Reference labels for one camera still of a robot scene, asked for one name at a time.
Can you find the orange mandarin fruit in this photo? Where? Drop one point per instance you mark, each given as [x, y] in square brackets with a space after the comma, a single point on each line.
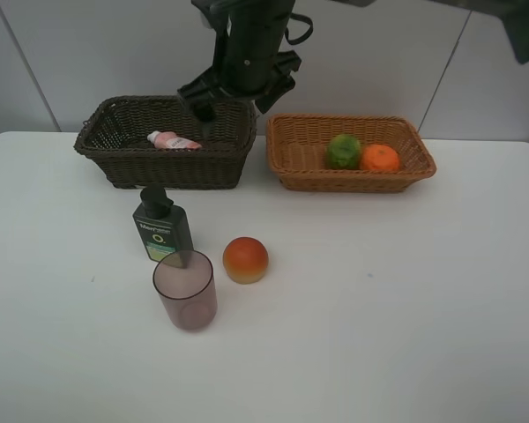
[377, 157]

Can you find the dark brown wicker basket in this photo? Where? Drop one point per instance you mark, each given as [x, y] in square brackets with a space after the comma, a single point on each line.
[115, 139]

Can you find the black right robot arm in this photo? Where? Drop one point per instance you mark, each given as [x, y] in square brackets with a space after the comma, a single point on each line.
[259, 19]

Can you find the dark green pump bottle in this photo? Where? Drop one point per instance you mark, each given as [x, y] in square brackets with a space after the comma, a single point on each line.
[163, 228]

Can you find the pink lotion bottle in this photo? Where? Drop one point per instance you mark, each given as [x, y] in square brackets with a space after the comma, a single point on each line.
[170, 140]

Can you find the red orange peach fruit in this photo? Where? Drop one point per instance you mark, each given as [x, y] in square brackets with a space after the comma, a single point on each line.
[245, 260]

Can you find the translucent purple plastic cup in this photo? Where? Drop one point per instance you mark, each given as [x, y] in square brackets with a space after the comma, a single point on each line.
[184, 281]

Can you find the green papaya fruit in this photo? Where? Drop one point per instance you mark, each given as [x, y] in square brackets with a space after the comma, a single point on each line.
[343, 152]

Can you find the light orange wicker basket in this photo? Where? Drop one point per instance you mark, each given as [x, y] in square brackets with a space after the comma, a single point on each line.
[296, 147]

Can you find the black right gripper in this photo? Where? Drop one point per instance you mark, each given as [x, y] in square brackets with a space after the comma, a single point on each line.
[242, 69]

